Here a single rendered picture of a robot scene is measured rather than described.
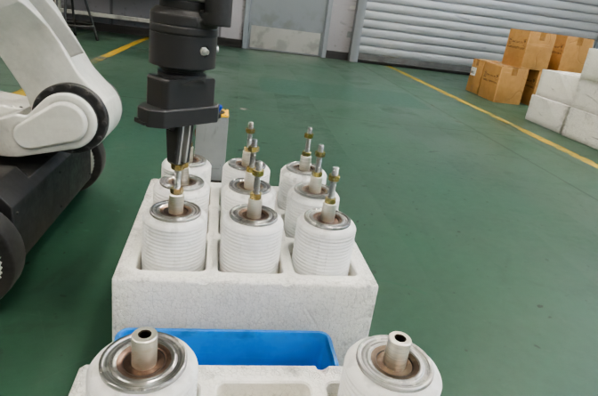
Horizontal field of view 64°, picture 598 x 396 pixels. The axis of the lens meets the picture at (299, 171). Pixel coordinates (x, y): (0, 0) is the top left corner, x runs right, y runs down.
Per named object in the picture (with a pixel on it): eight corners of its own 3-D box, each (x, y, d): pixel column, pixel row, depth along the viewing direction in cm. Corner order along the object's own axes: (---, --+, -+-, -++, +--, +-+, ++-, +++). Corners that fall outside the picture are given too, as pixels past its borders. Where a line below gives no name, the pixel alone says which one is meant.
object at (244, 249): (283, 311, 82) (295, 216, 76) (247, 340, 74) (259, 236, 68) (239, 289, 86) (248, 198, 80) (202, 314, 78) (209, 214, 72)
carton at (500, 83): (519, 105, 403) (529, 69, 393) (493, 101, 400) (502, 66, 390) (502, 98, 431) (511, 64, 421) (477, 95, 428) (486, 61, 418)
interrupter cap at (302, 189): (335, 188, 91) (335, 185, 90) (334, 204, 83) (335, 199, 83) (295, 182, 91) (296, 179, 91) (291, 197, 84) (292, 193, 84)
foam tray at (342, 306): (111, 382, 72) (110, 278, 66) (149, 251, 108) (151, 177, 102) (359, 379, 79) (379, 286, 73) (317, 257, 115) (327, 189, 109)
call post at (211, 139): (189, 240, 115) (196, 115, 105) (190, 227, 121) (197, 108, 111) (219, 241, 116) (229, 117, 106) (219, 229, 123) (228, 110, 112)
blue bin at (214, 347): (98, 463, 59) (97, 387, 55) (117, 394, 70) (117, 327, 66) (332, 456, 64) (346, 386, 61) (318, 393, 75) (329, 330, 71)
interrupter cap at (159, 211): (203, 224, 70) (203, 220, 70) (149, 224, 68) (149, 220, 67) (199, 203, 77) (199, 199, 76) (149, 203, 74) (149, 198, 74)
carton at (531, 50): (546, 71, 396) (557, 34, 386) (521, 68, 392) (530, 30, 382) (525, 66, 424) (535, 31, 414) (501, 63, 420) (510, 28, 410)
